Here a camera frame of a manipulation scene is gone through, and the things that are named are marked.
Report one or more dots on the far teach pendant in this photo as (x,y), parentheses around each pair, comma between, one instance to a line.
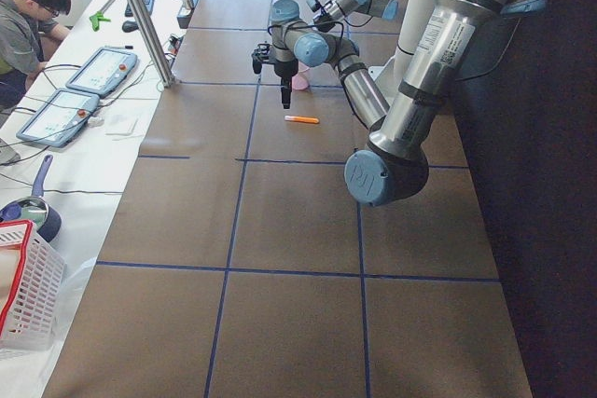
(104,71)

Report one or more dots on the white folded cloth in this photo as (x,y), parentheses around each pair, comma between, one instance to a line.
(120,125)

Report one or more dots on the blue saucepan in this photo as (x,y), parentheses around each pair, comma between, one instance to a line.
(47,220)

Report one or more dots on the white red plastic basket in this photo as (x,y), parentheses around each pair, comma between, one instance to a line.
(31,277)

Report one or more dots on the aluminium frame post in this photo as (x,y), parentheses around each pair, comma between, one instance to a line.
(151,39)

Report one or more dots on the pink mesh pen holder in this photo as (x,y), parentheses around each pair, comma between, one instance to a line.
(300,81)

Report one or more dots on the green handled grabber tool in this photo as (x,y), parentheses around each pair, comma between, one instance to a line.
(98,16)

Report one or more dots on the black computer mouse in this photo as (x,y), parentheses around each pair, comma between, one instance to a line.
(129,26)

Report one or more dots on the teach pendant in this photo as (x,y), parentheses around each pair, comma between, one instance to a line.
(104,71)
(60,118)

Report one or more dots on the seated person grey shirt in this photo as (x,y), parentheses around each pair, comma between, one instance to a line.
(23,25)

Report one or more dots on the near teach pendant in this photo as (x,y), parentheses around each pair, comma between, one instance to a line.
(60,118)

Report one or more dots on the white camera pole with base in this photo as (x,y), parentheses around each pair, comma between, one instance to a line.
(417,15)

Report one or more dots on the orange highlighter pen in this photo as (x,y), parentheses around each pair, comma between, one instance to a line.
(301,119)

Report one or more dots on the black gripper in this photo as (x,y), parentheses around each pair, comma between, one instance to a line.
(284,70)

